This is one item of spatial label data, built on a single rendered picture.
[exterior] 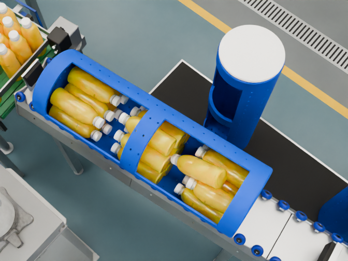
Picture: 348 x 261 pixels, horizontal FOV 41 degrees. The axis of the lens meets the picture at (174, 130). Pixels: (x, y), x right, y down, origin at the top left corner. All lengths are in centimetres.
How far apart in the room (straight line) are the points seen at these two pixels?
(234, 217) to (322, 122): 166
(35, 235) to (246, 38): 114
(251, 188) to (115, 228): 136
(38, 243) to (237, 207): 68
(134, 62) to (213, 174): 171
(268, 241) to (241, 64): 71
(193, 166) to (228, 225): 23
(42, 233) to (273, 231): 85
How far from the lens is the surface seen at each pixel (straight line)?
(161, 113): 162
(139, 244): 273
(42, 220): 170
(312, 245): 187
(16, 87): 213
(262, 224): 184
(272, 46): 202
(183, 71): 293
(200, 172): 158
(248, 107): 213
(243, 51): 198
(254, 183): 155
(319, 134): 306
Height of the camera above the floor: 269
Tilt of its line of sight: 67 degrees down
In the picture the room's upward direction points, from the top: 3 degrees clockwise
